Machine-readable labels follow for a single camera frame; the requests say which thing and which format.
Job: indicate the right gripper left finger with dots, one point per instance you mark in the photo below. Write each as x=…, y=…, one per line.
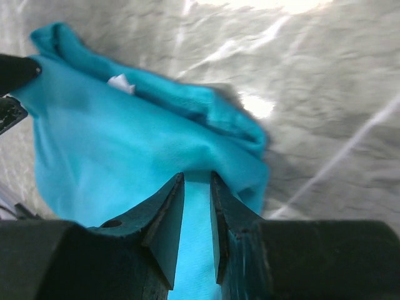
x=131, y=256

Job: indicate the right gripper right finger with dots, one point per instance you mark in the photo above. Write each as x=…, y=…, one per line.
x=256, y=258

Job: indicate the teal t shirt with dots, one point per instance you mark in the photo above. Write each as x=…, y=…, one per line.
x=108, y=136

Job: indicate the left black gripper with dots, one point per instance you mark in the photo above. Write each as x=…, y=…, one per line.
x=16, y=72

